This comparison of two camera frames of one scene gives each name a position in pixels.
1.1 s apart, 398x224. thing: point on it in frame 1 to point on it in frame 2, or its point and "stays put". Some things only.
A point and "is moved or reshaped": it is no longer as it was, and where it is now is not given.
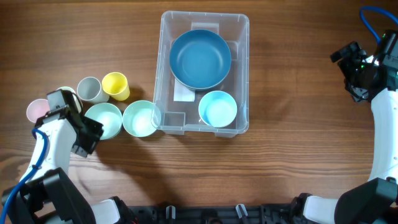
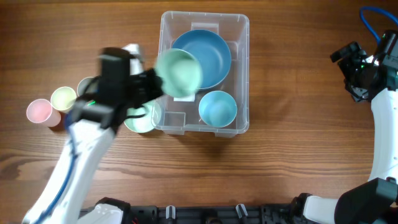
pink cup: (37, 108) stays put
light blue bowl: (217, 109) stays put
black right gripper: (358, 93) stays put
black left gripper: (84, 151) to (147, 79)
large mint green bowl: (108, 115) is moved or reshaped
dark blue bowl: (200, 60) stays put
